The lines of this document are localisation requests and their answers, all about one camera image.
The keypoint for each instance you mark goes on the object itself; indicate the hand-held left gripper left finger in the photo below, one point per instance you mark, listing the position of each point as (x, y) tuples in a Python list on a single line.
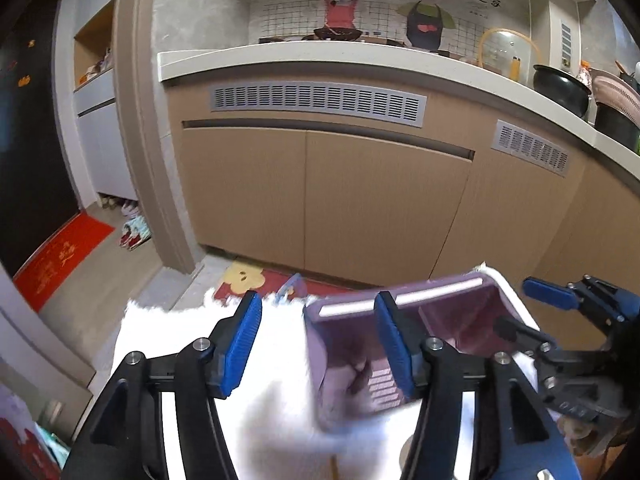
[(242, 347)]

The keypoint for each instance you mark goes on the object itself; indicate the white textured towel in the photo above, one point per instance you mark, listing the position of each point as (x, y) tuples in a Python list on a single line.
[(280, 360)]

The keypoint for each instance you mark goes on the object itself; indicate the long grey vent grille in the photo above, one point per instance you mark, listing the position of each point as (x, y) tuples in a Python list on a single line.
[(320, 105)]

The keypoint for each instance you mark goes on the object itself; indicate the cartoon couple wall poster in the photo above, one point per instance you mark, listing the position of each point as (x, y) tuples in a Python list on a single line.
[(435, 10)]

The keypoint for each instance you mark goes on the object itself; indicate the beige kitchen cabinet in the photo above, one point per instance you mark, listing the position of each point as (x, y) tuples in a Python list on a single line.
[(375, 200)]

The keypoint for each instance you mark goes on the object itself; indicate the shoes under cabinet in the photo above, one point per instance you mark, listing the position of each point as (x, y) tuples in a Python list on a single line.
[(120, 206)]

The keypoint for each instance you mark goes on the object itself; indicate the white wall vent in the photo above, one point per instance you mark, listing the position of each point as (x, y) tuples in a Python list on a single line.
[(565, 45)]

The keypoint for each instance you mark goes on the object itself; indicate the white shoe cabinet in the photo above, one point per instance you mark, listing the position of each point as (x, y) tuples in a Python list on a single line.
[(105, 130)]

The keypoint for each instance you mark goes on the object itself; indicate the short grey vent grille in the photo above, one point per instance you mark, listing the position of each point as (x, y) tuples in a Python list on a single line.
[(530, 147)]

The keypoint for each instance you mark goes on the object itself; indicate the dark wok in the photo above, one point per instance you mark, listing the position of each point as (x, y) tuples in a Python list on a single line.
[(337, 35)]

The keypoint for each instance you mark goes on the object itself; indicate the white kitchen countertop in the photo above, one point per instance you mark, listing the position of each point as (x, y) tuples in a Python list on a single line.
[(300, 57)]

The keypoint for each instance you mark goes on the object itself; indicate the black bucket pot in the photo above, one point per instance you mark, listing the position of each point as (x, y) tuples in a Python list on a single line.
[(617, 127)]

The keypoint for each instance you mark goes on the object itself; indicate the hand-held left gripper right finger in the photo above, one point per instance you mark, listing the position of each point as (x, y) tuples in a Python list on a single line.
[(395, 347)]

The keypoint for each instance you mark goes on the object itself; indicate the purple plastic utensil holder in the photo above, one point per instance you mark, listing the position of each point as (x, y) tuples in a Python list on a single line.
[(345, 340)]

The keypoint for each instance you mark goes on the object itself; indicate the pair of patterned slippers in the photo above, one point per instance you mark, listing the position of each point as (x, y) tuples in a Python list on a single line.
[(135, 232)]

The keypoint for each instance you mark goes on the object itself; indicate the red gift bag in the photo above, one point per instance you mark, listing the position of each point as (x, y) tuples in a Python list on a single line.
[(20, 440)]

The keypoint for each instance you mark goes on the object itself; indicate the red doormat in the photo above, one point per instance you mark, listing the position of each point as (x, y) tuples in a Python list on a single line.
[(60, 260)]

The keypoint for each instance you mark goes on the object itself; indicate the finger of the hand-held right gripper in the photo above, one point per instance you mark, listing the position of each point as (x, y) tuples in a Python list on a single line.
[(522, 334), (547, 292)]

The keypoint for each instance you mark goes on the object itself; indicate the yellow bottle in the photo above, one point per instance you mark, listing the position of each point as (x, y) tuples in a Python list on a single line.
[(516, 69)]

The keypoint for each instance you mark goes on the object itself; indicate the black entrance door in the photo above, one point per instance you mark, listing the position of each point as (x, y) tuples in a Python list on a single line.
[(35, 135)]

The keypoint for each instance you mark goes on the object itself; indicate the flower print floor rug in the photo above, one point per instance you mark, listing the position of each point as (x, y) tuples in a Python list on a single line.
[(245, 277)]

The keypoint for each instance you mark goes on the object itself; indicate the pink striped basket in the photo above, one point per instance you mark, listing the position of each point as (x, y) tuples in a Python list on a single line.
[(617, 90)]

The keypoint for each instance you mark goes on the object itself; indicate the black cooking pot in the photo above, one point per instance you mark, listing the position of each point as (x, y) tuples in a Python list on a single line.
[(560, 92)]

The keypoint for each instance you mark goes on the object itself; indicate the round glass lid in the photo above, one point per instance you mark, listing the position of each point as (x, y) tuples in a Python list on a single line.
[(505, 50)]

